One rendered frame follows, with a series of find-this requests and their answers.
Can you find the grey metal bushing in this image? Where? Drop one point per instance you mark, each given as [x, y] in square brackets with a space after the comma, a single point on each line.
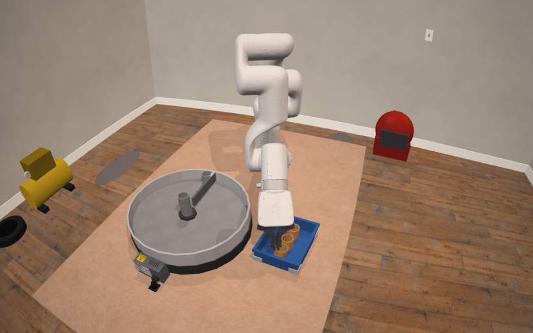
[184, 199]
[205, 175]
[187, 211]

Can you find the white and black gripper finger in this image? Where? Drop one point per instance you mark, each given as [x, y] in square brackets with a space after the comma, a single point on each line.
[281, 231]
[269, 231]

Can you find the bronze bushing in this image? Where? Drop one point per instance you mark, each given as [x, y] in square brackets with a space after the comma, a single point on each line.
[282, 252]
[295, 231]
[288, 239]

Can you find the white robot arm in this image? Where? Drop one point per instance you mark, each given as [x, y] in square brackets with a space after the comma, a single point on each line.
[270, 82]

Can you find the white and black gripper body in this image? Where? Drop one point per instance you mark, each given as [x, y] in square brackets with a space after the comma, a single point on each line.
[275, 208]

